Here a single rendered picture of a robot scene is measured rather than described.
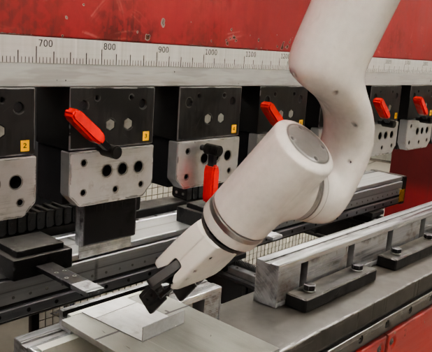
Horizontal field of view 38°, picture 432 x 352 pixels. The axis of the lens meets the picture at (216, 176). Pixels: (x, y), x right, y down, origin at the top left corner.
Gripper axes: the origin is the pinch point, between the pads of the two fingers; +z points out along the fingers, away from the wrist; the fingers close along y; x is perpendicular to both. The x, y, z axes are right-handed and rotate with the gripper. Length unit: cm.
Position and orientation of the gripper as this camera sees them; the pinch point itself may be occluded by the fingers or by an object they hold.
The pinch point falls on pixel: (167, 292)
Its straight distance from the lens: 89.3
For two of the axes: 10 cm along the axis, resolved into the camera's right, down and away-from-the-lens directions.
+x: 5.6, 7.6, -3.3
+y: -6.2, 1.3, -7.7
